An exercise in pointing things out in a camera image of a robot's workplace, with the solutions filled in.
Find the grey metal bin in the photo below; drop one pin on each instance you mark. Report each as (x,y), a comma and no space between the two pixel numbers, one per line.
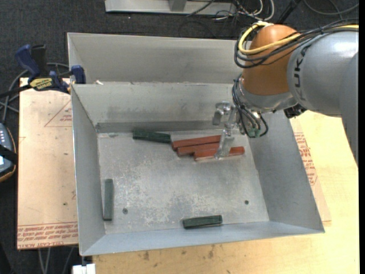
(176,187)

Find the red-brown flat block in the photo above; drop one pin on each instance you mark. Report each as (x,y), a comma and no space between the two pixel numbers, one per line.
(196,149)
(196,141)
(206,154)

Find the black cylinder on white bracket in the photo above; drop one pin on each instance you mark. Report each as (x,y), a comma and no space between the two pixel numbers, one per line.
(292,111)

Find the brown cardboard board, red print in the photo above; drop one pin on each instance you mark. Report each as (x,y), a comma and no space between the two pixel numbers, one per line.
(45,167)

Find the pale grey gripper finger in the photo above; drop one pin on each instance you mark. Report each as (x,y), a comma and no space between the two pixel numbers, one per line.
(221,147)
(230,145)

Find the dark green flat block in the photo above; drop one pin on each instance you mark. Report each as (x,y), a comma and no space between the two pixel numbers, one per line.
(202,221)
(108,200)
(151,136)

